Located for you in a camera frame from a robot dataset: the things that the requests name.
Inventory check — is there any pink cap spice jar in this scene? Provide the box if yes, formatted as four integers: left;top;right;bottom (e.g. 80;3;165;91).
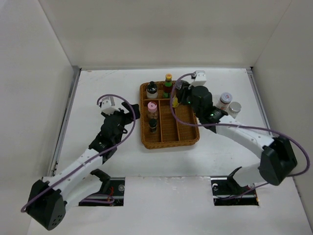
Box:
147;101;159;119

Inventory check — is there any yellow oil bottle brown cap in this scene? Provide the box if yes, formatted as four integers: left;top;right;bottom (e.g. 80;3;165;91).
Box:
172;95;179;108

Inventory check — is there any red sauce bottle yellow cap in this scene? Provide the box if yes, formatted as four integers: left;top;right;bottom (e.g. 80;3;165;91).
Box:
163;73;173;98

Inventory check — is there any black cap pepper shaker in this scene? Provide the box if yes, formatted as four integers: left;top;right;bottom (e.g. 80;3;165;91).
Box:
148;118;157;133

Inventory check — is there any black cap white powder bottle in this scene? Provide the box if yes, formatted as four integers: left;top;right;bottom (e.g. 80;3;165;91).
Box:
146;81;158;99

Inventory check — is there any silver lid blue label jar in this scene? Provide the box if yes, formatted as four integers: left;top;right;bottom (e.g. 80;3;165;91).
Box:
227;101;242;118

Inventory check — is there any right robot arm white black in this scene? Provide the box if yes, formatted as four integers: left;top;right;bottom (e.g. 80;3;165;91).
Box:
176;81;297;194

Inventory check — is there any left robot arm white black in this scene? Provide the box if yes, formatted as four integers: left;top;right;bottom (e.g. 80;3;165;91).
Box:
21;101;140;231

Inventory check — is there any red label white lid jar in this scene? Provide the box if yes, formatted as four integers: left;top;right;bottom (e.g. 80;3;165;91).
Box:
216;92;232;111

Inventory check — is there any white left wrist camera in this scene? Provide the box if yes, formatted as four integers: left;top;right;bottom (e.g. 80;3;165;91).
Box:
97;96;116;115

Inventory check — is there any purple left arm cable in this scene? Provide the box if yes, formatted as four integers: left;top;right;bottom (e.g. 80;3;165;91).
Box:
21;94;136;212

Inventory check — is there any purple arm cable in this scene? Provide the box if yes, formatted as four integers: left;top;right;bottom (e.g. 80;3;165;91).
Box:
170;72;311;200
21;94;136;212

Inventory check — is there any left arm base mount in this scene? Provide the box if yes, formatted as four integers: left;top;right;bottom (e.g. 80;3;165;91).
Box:
78;169;126;207

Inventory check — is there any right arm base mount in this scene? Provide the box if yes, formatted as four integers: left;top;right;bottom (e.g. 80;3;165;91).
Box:
210;167;259;206

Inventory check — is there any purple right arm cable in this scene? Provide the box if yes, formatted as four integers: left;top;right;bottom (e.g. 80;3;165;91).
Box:
170;72;311;200

